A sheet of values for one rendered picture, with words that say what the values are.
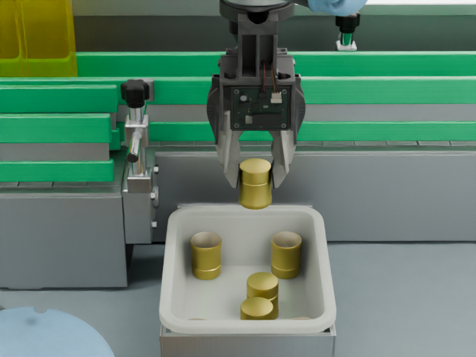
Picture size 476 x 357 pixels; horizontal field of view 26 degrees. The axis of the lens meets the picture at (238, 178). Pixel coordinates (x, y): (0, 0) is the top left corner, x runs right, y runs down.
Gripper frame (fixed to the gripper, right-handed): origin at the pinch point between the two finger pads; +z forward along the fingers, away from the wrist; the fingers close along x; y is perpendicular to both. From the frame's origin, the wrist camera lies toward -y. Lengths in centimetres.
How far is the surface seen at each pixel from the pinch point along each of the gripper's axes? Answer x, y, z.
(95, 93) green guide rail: -17.9, -11.4, -3.7
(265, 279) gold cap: 1.1, 4.4, 10.6
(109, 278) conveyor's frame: -16.5, -2.1, 15.2
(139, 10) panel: -14.4, -29.7, -6.7
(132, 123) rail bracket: -12.8, -1.7, -4.9
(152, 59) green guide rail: -12.2, -20.9, -3.7
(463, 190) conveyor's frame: 25.1, -11.9, 9.2
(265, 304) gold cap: 1.1, 8.8, 10.6
